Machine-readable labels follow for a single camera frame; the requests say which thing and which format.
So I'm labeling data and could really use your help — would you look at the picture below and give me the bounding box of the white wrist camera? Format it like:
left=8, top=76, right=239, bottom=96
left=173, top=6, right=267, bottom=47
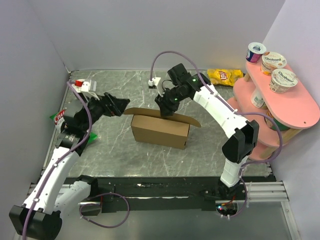
left=148, top=77, right=162, bottom=96
left=71, top=79, right=99, bottom=100

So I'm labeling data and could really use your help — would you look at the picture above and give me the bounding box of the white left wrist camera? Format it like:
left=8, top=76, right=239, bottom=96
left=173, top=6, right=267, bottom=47
left=71, top=79, right=99, bottom=100

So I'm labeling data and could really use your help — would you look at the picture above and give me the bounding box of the pink three-tier shelf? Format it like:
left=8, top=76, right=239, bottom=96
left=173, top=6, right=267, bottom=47
left=227, top=60, right=320, bottom=144

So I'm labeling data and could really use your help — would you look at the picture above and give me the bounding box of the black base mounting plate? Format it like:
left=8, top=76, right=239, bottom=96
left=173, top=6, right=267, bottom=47
left=78, top=175, right=277, bottom=213

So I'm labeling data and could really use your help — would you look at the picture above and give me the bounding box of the green can lower shelf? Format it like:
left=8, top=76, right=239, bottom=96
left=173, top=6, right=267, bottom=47
left=264, top=110, right=290, bottom=132

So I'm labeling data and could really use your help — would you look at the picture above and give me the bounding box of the brown cardboard box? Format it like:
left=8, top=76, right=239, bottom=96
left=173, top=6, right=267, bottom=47
left=124, top=107, right=201, bottom=150

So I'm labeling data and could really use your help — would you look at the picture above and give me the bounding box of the green Chuba chips bag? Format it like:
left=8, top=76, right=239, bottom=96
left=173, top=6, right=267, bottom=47
left=49, top=109, right=98, bottom=144

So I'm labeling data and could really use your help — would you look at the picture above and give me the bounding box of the yellow Lays chips bag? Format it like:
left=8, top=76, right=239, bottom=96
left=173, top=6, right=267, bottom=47
left=207, top=68, right=244, bottom=87

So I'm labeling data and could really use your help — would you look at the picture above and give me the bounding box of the purple white yogurt cup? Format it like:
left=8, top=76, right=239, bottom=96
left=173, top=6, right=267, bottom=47
left=245, top=42, right=267, bottom=64

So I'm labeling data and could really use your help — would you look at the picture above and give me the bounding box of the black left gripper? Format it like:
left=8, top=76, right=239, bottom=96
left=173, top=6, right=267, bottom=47
left=80, top=91, right=130, bottom=131

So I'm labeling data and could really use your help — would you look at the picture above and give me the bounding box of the Chobani yogurt cup front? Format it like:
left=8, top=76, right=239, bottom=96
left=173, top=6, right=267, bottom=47
left=269, top=68, right=299, bottom=94

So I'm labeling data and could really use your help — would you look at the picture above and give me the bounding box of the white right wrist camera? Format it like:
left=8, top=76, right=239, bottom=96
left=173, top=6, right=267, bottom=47
left=148, top=77, right=162, bottom=96

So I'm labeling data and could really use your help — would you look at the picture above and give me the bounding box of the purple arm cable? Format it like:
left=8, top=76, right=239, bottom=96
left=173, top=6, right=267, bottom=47
left=150, top=51, right=284, bottom=219
left=21, top=80, right=130, bottom=240

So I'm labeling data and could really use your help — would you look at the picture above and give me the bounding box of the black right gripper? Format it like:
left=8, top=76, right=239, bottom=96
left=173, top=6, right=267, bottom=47
left=154, top=87, right=188, bottom=119

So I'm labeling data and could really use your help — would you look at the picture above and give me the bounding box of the white cup middle shelf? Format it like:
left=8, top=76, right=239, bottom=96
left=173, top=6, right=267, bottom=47
left=250, top=88, right=268, bottom=110

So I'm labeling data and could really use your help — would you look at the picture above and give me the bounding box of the aluminium rail frame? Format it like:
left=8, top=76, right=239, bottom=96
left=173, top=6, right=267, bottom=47
left=13, top=159, right=301, bottom=240

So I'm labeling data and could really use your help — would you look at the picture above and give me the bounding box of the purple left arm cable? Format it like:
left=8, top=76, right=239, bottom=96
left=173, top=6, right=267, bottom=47
left=21, top=80, right=130, bottom=240

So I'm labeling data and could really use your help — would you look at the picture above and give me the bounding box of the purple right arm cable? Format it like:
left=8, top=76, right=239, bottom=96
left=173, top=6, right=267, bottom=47
left=150, top=51, right=284, bottom=219

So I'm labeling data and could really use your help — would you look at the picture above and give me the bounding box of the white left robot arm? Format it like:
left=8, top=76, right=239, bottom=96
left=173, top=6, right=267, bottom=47
left=9, top=92, right=130, bottom=240

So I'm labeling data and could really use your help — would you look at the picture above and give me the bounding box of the chobani yogurt cup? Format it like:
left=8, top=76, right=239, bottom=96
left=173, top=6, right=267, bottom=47
left=260, top=51, right=287, bottom=76
left=269, top=68, right=299, bottom=94

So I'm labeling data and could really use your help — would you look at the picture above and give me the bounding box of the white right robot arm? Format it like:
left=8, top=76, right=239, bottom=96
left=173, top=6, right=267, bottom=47
left=148, top=63, right=259, bottom=200

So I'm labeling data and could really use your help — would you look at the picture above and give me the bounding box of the Chobani yogurt cup rear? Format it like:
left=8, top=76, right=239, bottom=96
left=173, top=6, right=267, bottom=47
left=260, top=51, right=287, bottom=76

